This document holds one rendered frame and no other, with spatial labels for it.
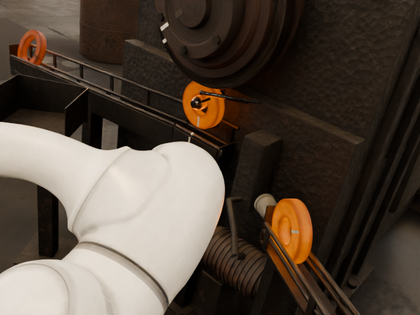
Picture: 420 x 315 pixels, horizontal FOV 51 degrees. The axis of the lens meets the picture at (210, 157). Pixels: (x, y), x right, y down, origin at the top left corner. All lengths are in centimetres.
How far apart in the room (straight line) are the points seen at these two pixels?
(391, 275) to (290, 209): 132
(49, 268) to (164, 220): 11
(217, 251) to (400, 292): 116
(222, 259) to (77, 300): 95
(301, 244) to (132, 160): 65
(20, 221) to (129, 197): 177
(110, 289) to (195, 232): 10
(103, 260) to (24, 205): 189
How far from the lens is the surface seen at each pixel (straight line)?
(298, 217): 100
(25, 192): 234
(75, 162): 44
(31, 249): 199
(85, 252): 39
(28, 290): 33
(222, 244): 126
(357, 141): 122
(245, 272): 122
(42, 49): 218
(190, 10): 121
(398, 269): 236
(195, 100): 134
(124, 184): 40
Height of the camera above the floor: 132
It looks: 28 degrees down
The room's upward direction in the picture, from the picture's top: 11 degrees clockwise
